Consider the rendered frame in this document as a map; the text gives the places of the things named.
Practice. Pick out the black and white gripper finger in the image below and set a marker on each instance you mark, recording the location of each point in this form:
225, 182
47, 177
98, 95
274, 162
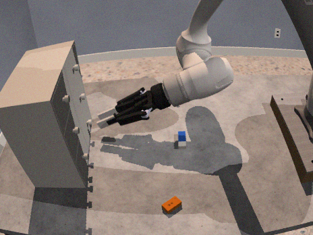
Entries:
133, 114
124, 104

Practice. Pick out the blue and beige eraser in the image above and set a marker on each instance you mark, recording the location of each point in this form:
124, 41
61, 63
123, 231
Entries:
181, 139

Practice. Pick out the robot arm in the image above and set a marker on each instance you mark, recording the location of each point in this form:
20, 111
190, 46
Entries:
203, 76

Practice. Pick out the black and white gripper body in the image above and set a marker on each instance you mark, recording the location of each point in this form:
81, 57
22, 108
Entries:
156, 99

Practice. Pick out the grey chest of drawers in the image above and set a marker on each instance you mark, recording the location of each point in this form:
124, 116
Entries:
28, 120

